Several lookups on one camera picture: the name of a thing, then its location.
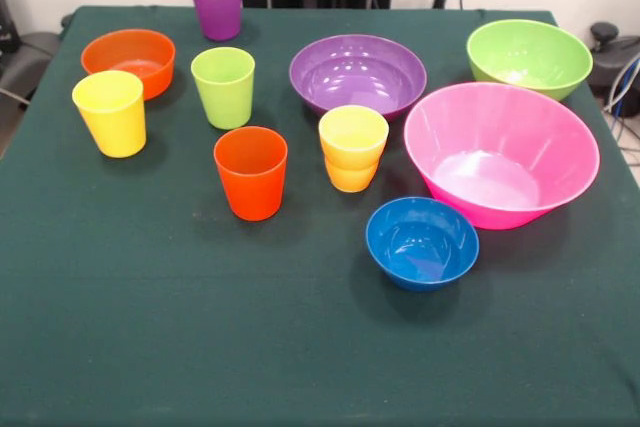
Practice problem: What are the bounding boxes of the green bowl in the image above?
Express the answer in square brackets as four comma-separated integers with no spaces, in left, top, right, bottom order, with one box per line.
[466,19,594,102]

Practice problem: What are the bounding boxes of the yellow ribbed cup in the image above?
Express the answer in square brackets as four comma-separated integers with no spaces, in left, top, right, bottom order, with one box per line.
[318,104,390,194]

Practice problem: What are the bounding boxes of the orange cup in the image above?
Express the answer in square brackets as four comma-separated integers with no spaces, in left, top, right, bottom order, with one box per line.
[213,125,289,222]

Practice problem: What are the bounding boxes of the green cup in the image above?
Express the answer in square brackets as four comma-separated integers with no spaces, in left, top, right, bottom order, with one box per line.
[190,46,256,131]

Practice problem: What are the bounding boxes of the purple bowl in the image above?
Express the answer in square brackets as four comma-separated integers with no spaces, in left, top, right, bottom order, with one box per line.
[288,34,428,123]

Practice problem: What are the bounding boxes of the blue bowl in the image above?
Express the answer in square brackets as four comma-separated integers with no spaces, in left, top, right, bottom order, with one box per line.
[364,196,481,293]

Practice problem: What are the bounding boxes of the pink bowl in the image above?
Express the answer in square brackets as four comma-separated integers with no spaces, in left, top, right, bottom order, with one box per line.
[403,81,601,231]

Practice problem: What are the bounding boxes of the purple cup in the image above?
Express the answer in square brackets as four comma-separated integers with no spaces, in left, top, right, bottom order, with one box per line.
[187,0,244,42]

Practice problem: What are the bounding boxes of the tall yellow cup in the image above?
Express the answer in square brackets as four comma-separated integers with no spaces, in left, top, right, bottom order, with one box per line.
[71,70,148,159]

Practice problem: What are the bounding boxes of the dark green tablecloth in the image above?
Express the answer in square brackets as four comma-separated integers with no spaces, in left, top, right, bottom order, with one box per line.
[0,5,640,427]

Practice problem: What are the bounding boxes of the orange bowl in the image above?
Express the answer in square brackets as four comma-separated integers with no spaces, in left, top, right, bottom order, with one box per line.
[80,28,177,101]

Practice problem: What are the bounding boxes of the bundle of cables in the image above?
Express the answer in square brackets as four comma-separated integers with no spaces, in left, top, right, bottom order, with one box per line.
[602,54,640,166]

